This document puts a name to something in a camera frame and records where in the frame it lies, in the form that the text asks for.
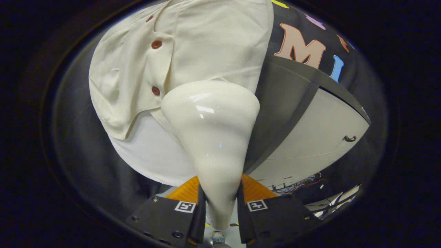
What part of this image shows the grey and white cabinet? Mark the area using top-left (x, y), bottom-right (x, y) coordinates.
top-left (243, 55), bottom-right (372, 188)

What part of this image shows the white garment steamer head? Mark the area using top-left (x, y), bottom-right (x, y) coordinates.
top-left (161, 80), bottom-right (260, 230)

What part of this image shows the cream button-up shirt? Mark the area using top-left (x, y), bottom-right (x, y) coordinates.
top-left (89, 0), bottom-right (274, 188)

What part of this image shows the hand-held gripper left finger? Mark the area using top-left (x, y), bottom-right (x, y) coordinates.
top-left (126, 175), bottom-right (207, 247)

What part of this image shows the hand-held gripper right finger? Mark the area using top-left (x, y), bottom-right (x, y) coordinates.
top-left (237, 173), bottom-right (319, 246)

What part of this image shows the black backdrop cloth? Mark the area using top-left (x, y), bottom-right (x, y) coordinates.
top-left (52, 0), bottom-right (388, 221)

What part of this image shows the tangle of cables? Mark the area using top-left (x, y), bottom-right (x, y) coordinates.
top-left (272, 173), bottom-right (326, 195)

